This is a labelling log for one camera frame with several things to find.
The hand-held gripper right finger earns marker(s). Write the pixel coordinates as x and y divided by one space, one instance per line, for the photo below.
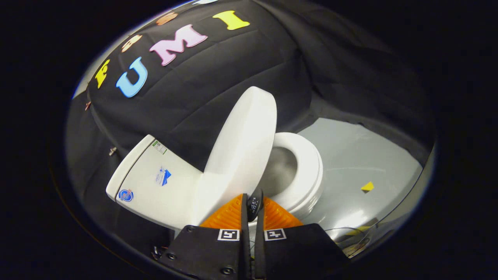
295 252

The white toilet lid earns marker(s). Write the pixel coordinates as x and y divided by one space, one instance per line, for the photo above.
241 147

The small red clip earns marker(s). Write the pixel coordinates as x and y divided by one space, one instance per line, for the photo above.
87 105

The white toilet seat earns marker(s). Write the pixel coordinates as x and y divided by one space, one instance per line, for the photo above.
311 163

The white toilet with tank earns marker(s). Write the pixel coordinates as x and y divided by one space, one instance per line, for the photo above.
155 186

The small metal clip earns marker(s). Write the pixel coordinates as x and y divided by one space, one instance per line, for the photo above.
113 151

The small yellow floor piece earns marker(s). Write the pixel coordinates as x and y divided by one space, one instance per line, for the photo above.
367 186

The black backdrop cloth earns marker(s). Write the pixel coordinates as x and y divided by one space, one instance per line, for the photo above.
218 85

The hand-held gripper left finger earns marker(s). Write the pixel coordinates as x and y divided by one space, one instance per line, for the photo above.
206 252

